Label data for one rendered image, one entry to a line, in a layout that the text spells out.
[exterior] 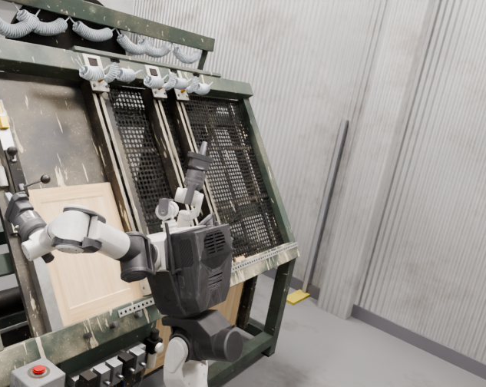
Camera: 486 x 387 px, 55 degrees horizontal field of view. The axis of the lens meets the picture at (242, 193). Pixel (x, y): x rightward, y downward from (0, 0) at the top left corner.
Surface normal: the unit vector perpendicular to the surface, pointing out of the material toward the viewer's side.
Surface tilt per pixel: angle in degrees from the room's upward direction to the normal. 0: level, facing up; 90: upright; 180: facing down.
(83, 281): 56
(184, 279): 90
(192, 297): 90
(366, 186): 90
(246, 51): 90
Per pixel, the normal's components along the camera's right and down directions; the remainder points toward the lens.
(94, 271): 0.77, -0.30
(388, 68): -0.59, 0.08
